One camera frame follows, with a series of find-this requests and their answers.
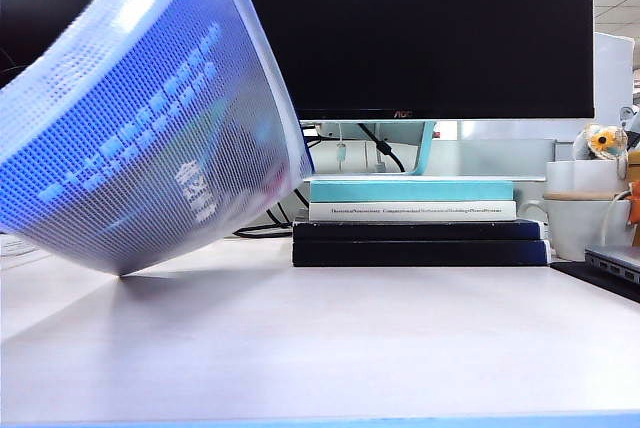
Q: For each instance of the transparent file bag blue zipper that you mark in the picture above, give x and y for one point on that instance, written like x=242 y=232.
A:
x=150 y=123

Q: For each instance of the black desk mat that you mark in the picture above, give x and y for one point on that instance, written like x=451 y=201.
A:
x=575 y=270

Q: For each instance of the silver laptop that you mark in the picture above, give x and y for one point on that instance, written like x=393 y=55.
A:
x=615 y=258

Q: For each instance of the teal white monitor stand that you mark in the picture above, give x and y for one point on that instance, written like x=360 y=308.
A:
x=422 y=153

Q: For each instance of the white board panel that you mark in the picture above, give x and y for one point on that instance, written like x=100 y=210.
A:
x=612 y=73

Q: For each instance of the small teal hanging charm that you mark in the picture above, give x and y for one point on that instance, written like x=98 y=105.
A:
x=341 y=152

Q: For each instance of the white book with printed spine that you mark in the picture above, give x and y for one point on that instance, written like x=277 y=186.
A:
x=320 y=211

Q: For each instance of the blue and white box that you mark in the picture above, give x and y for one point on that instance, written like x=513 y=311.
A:
x=15 y=248

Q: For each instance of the thick black book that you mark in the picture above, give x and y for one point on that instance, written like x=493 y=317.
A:
x=400 y=254

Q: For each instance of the frosted desk partition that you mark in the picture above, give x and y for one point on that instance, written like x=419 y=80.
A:
x=475 y=158

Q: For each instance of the plush toy with sunflower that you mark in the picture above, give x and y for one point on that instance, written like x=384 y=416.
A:
x=600 y=140

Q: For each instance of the white mug with wooden band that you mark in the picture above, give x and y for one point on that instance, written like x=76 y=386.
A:
x=575 y=228

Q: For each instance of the orange object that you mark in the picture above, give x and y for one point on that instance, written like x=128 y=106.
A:
x=635 y=203

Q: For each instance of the yellow object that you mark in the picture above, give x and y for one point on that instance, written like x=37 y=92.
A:
x=635 y=163

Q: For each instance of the grey plush toy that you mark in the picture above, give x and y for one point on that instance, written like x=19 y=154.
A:
x=631 y=123

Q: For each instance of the teal book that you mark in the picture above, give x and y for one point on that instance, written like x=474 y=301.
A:
x=410 y=191

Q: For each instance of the thin black book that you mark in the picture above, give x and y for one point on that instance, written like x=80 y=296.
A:
x=400 y=231

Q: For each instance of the black AOC computer monitor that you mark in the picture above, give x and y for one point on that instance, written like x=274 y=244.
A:
x=425 y=33

